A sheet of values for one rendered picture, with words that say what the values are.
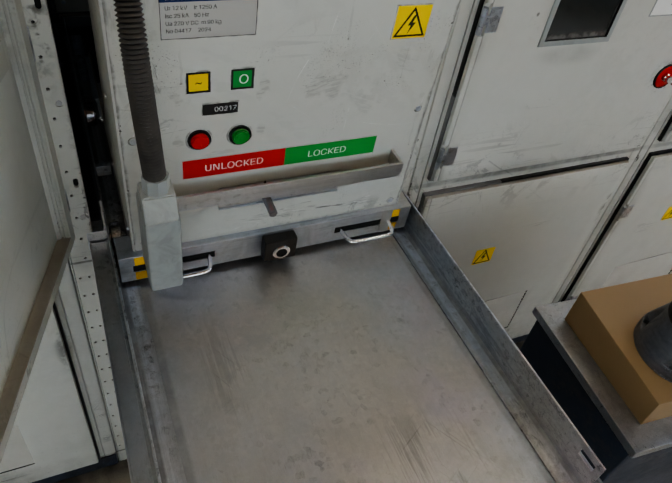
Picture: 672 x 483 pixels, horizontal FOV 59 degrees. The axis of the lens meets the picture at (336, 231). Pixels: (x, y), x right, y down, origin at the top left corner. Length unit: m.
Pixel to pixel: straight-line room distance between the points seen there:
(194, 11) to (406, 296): 0.60
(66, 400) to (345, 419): 0.75
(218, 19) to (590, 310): 0.83
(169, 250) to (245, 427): 0.27
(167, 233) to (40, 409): 0.75
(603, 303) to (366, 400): 0.51
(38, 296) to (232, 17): 0.55
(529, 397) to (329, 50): 0.60
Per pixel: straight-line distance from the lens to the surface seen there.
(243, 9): 0.80
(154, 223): 0.83
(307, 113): 0.92
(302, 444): 0.90
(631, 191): 1.87
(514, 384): 1.03
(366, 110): 0.96
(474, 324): 1.08
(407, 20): 0.90
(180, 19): 0.79
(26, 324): 1.04
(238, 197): 0.93
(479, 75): 1.21
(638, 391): 1.18
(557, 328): 1.26
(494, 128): 1.32
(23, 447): 1.64
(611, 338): 1.20
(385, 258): 1.15
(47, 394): 1.47
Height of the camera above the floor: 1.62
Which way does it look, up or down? 43 degrees down
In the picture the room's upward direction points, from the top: 10 degrees clockwise
